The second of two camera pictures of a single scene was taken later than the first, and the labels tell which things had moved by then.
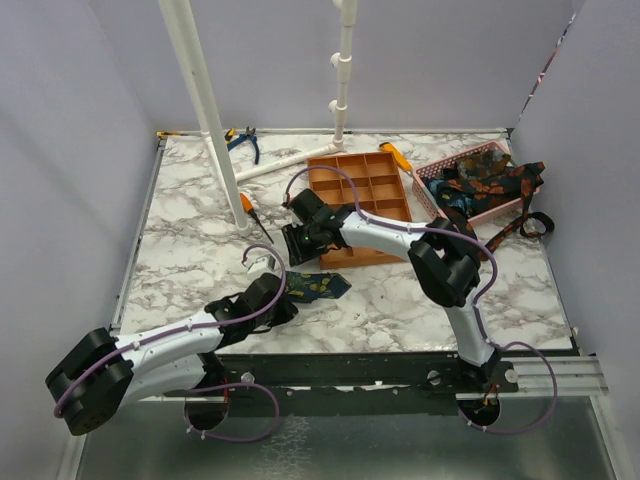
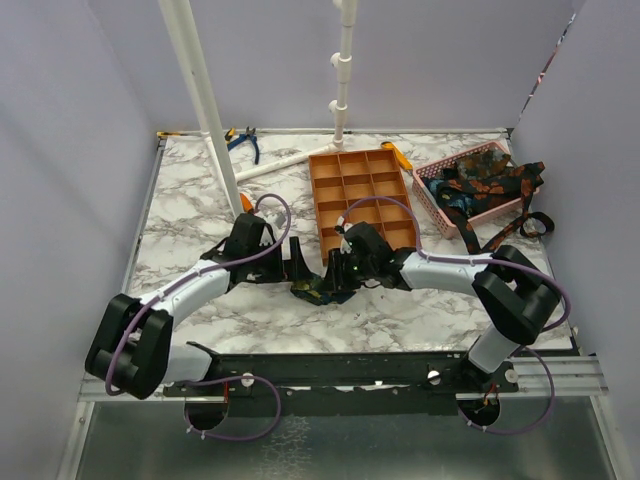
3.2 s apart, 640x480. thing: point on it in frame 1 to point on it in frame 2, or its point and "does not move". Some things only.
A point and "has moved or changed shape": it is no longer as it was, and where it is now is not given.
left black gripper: [288, 310] to [299, 269]
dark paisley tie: [483, 164] does not move
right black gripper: [296, 252] to [337, 279]
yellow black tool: [164, 135] does not move
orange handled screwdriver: [247, 206] does not move
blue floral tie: [453, 198] does not move
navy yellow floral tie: [306, 287] has moved or changed shape
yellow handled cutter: [229, 134] does not move
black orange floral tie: [462, 196] does not move
